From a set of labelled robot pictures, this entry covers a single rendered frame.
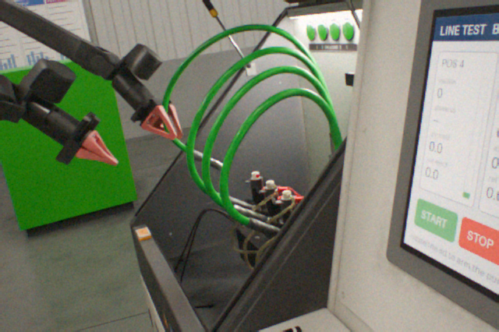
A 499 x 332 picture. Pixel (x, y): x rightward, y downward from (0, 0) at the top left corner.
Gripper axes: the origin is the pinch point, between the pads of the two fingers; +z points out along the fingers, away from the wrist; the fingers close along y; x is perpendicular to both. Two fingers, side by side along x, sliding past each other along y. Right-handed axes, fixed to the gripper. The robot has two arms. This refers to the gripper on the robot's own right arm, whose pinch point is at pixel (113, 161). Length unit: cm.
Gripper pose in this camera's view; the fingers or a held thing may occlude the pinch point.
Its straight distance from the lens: 104.3
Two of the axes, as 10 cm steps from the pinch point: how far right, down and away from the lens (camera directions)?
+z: 7.9, 5.7, 2.4
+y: 6.0, -7.8, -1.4
